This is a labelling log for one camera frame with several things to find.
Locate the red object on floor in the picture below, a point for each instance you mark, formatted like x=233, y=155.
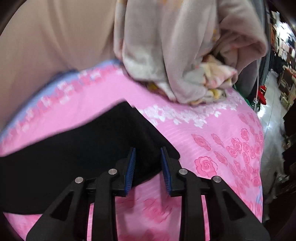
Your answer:
x=261, y=94

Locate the grey floral blanket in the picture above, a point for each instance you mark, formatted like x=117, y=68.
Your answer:
x=189, y=51

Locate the beige curtain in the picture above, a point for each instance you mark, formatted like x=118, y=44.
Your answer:
x=40, y=39

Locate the black pants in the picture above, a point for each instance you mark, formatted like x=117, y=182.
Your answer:
x=33, y=177

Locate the pink rose bed sheet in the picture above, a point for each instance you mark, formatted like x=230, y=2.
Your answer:
x=224, y=139

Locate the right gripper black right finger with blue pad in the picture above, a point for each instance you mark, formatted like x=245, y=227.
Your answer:
x=209, y=200

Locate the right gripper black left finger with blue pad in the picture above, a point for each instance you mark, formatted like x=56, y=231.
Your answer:
x=67, y=217

